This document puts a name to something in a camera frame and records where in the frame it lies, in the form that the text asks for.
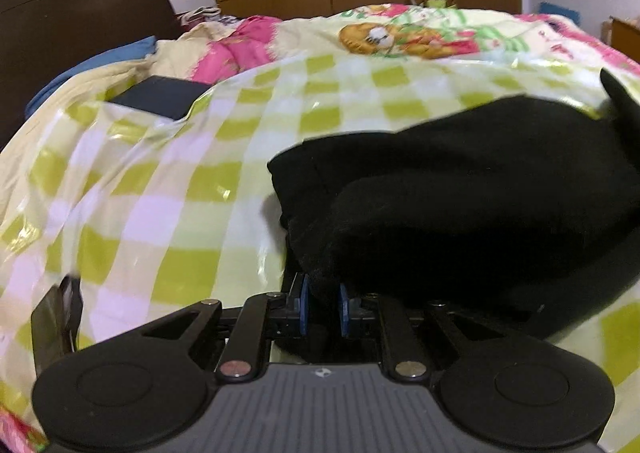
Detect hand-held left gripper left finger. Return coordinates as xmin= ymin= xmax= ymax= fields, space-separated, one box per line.
xmin=142 ymin=273 xmax=313 ymax=382

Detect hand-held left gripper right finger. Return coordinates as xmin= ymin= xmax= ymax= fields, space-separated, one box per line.
xmin=337 ymin=283 xmax=506 ymax=380

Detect black pants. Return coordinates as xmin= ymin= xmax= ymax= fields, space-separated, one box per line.
xmin=266 ymin=67 xmax=640 ymax=364

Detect green white checked sheet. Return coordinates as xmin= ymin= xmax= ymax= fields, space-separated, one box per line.
xmin=0 ymin=52 xmax=640 ymax=453

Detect dark flat object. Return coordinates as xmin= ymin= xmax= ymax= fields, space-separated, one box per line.
xmin=30 ymin=275 xmax=84 ymax=380

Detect printed blanket with bear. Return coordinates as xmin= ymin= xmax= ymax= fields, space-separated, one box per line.
xmin=150 ymin=2 xmax=640 ymax=84

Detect black white striped cloth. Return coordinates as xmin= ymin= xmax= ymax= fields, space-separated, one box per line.
xmin=179 ymin=6 xmax=238 ymax=26

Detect blue pillow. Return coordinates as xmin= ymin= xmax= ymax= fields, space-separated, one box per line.
xmin=26 ymin=36 xmax=158 ymax=118

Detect dark brown headboard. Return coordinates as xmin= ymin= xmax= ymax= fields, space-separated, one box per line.
xmin=0 ymin=0 xmax=182 ymax=151

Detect wooden side cabinet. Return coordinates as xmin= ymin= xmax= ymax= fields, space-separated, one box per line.
xmin=609 ymin=16 xmax=640 ymax=65

